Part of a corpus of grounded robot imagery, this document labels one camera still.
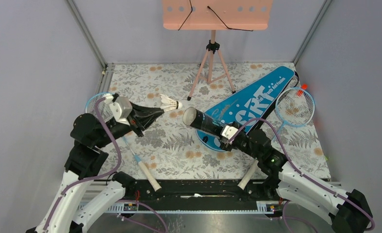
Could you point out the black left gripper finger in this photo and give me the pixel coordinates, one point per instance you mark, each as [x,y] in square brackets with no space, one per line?
[144,120]
[140,111]

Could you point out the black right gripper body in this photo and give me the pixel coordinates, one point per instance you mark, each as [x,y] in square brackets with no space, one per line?
[241,143]

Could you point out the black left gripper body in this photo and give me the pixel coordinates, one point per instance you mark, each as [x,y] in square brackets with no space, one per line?
[118,130]

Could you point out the white shuttlecock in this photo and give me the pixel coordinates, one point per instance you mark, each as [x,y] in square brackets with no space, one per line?
[168,104]

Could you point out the blue racket cover bag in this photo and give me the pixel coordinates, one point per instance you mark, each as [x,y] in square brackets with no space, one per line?
[255,100]

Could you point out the black shuttlecock tube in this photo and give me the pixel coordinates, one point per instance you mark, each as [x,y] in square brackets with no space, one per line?
[201,121]

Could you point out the blue badminton racket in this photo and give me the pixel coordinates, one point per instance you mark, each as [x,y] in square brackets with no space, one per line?
[99,106]
[295,107]

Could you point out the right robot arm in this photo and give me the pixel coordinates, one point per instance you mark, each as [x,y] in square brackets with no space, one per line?
[346,212]

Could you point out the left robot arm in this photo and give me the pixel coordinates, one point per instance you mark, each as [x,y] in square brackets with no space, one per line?
[82,167]

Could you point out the floral patterned mat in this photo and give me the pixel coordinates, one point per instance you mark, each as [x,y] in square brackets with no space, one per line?
[171,150]

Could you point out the pink music stand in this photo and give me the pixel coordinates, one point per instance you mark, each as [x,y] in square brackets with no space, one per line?
[213,16]

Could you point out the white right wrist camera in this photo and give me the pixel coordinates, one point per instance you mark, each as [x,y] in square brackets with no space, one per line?
[228,132]

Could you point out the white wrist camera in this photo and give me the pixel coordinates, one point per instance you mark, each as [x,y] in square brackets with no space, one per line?
[228,132]
[120,108]

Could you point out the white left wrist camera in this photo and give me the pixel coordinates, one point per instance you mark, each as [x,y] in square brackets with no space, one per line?
[120,108]

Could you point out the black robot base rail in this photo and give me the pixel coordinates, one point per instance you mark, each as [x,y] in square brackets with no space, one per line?
[203,195]

